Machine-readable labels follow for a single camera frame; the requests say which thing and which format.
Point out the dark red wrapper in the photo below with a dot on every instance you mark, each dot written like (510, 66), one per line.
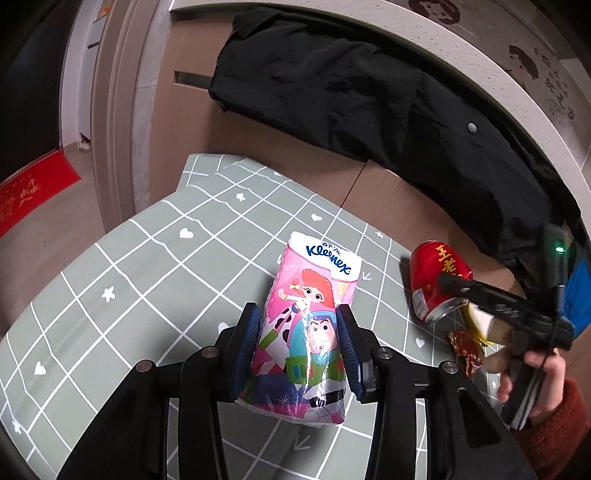
(468, 350)

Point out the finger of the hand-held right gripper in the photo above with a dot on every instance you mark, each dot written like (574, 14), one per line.
(503, 307)

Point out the grey door frame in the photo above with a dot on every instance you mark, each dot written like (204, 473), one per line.
(120, 115)

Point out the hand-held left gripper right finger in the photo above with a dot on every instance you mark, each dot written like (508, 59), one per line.
(347, 353)

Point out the black jacket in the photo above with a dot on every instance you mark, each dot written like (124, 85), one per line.
(369, 101)

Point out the wooden bed base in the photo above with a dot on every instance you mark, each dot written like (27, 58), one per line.
(286, 154)

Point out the red doormat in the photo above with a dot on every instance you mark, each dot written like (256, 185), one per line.
(32, 191)

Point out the green grid mat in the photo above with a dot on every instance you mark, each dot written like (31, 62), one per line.
(161, 277)

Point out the person's right forearm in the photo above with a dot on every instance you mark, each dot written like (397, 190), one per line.
(563, 438)

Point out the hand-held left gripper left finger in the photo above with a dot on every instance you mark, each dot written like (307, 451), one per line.
(244, 344)

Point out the red drink can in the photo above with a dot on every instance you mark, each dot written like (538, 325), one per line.
(431, 281)

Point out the person's right hand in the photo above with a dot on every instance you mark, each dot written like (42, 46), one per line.
(549, 378)

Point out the pink printed tissue pack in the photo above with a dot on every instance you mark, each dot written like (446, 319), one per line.
(300, 332)

